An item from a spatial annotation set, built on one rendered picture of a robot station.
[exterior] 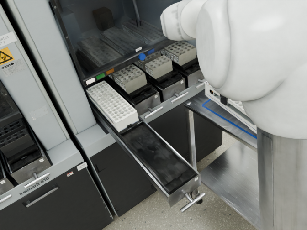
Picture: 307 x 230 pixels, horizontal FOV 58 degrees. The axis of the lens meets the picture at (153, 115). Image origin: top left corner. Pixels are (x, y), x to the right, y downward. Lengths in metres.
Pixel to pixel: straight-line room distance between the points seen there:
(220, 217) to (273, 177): 1.41
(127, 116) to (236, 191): 0.74
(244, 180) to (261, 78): 1.33
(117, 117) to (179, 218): 0.88
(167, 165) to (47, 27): 0.62
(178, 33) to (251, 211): 0.98
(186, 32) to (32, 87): 0.60
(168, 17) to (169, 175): 0.50
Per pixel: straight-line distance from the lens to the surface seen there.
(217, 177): 1.58
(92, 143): 1.23
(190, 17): 0.77
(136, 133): 1.11
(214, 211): 1.79
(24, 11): 1.01
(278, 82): 0.28
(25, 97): 1.12
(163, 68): 1.33
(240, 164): 1.64
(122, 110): 1.13
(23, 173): 1.20
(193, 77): 1.38
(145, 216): 1.81
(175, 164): 0.98
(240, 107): 1.01
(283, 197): 0.40
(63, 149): 1.26
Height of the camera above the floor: 1.59
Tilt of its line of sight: 43 degrees down
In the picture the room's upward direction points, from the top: 11 degrees counter-clockwise
